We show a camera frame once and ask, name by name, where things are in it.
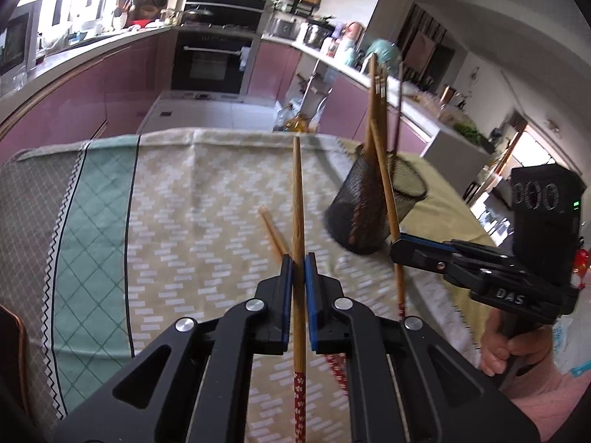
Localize black built-in oven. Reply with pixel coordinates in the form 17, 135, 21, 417
171, 28, 257, 95

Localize black mesh pen holder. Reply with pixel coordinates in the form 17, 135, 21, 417
324, 145, 428, 255

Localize pink base cabinets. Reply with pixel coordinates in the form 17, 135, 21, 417
0, 28, 178, 158
247, 39, 437, 158

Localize clear plastic bottle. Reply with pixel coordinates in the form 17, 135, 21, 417
274, 104, 294, 132

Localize teal covered appliance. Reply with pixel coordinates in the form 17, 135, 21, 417
365, 39, 400, 72

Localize pink kettle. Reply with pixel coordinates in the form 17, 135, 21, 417
344, 21, 365, 49

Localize wok with lid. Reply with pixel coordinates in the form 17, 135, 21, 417
181, 7, 214, 26

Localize person's right hand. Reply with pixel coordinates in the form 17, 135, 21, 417
480, 308, 556, 376

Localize clear plastic food box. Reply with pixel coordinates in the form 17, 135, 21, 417
418, 92, 455, 118

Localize yellow cooking oil bottle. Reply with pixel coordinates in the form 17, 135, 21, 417
284, 113, 310, 134

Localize bunch of wooden chopsticks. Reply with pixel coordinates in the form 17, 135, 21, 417
348, 53, 407, 250

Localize black phone copper edge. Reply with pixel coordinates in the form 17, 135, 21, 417
0, 303, 33, 425

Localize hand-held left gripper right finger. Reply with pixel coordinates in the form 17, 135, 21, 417
305, 252, 541, 443

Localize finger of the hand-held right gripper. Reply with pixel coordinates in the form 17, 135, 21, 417
389, 240, 490, 287
398, 233, 513, 267

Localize wooden chopstick red patterned end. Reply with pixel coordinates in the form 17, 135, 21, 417
257, 207, 349, 398
368, 118, 409, 321
292, 135, 308, 443

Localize steel pot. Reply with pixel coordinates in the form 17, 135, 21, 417
302, 23, 331, 49

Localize green vegetables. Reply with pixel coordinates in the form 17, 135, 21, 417
452, 120, 490, 146

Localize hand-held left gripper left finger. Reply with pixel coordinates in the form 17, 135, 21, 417
53, 254, 296, 443

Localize patterned tablecloth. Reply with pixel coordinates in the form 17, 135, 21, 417
0, 128, 497, 443

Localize person's right forearm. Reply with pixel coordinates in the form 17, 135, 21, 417
501, 351, 587, 443

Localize striped curtain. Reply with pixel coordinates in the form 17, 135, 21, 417
397, 2, 448, 88

